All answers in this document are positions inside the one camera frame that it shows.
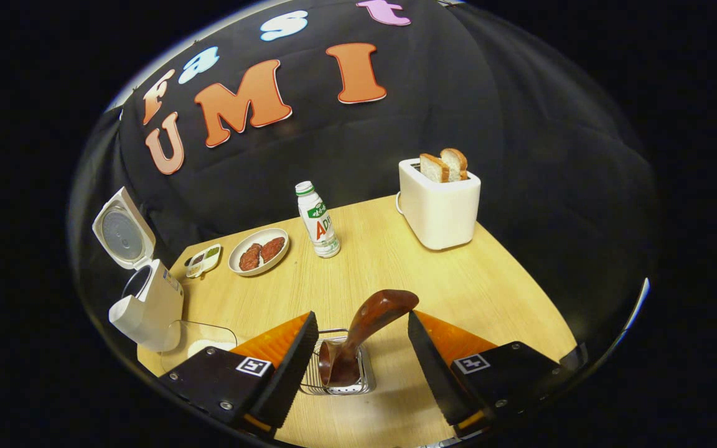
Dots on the clear rice container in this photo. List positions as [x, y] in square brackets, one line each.
[209, 333]

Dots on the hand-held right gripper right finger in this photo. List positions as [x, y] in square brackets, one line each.
[433, 373]

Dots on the white round plate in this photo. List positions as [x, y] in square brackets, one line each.
[237, 264]

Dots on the black backdrop cloth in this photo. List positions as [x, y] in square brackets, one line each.
[520, 124]

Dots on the brown wooden spoon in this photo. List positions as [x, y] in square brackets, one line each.
[371, 317]

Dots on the red meat piece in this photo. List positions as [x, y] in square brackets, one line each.
[272, 249]
[250, 257]

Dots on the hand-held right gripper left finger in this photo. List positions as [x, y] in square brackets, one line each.
[290, 373]

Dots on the white toaster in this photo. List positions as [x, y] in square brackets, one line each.
[439, 211]

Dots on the white divided sauce dish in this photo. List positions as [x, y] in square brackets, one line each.
[203, 261]

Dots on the white rice cooker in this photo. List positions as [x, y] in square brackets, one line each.
[153, 311]

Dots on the bread slice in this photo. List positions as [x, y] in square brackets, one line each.
[457, 163]
[433, 169]

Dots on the white drink bottle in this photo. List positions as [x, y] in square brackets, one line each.
[320, 224]

